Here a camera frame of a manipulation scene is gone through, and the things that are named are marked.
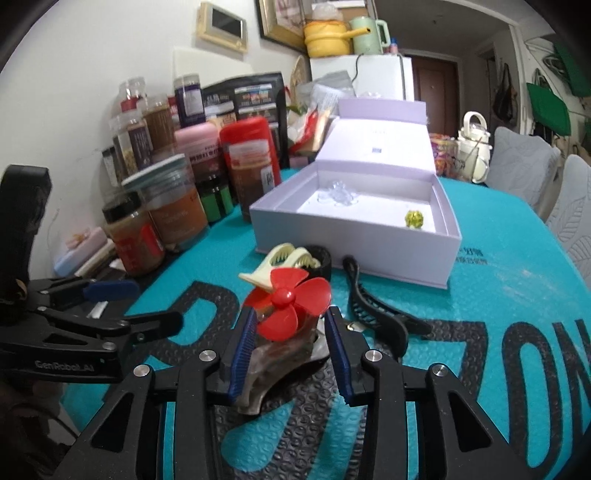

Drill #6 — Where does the cream claw hair clip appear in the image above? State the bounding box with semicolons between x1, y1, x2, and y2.
238;243;321;291

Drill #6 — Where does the yellow green lollipop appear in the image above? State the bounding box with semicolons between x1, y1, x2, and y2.
405;210;424;229

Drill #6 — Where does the clear plastic hair clip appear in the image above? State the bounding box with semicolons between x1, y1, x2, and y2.
318;181;359;206

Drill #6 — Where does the black banana hair clip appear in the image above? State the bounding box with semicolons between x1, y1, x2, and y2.
342;256;433;360

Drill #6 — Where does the large jar grey lid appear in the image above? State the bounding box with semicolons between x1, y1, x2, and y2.
122;154;208;251

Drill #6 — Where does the teal bubble mat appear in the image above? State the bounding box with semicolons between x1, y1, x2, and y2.
126;180;590;479

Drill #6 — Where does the green label black jar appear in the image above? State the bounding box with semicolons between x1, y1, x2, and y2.
197;174;235;225

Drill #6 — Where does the pink lid jar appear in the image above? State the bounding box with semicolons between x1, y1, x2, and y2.
174;122;225;183

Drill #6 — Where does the red cylindrical canister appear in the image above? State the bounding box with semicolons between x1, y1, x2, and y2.
219;116;281;193

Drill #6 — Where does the dark purple jar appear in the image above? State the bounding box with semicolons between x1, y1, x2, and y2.
173;74;205;129

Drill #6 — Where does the brown sauce jar clear lid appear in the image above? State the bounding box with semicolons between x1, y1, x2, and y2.
228;139;276;221

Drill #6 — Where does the lilac gift box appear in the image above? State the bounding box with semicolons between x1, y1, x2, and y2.
250;98;462;289

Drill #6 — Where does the grey leaf cushion near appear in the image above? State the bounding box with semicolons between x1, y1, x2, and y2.
546;155;591;287

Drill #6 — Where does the grey leaf cushion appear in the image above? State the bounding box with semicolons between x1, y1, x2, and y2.
485;127;560;213
546;155;591;287

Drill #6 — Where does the black snack bag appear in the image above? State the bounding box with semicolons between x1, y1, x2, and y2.
201;72;288;169

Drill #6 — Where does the red white snack bag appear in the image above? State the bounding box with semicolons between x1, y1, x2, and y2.
287;109;331;156

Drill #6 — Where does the grey leaf cushion far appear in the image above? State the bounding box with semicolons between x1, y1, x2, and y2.
485;127;560;213

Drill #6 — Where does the white teapot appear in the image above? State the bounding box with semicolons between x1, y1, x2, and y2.
456;111;492;184

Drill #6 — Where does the framed picture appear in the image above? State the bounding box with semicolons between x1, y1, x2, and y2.
254;0;305;53

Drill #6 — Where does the green tote bag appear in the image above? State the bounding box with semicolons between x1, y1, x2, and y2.
527;83;572;137

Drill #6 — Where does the dark entrance door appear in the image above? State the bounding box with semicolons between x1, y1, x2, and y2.
411;56;460;137

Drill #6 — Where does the yellow pot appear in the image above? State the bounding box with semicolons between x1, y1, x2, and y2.
304;20;372;58

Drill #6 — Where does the white mini fridge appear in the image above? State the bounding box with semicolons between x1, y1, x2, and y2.
310;54;415;101

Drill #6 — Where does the pale green kettle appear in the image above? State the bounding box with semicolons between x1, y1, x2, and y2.
349;16;391;55

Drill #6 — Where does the wall intercom panel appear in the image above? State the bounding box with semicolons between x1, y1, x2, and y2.
197;1;249;53

